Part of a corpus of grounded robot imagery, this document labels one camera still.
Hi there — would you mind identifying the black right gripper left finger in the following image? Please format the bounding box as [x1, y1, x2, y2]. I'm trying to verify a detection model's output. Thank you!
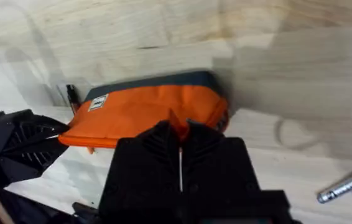
[99, 120, 182, 218]

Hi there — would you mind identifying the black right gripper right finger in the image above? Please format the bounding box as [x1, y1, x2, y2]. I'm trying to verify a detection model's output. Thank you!
[180, 119, 261, 193]

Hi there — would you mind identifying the orange zip bag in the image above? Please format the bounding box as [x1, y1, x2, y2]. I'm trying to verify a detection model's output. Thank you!
[58, 70, 230, 155]

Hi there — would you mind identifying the black pen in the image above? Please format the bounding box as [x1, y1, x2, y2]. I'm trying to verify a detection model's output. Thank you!
[66, 83, 81, 114]

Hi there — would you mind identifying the silver metal pen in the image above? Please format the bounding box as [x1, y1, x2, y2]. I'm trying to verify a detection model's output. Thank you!
[316, 161, 352, 205]

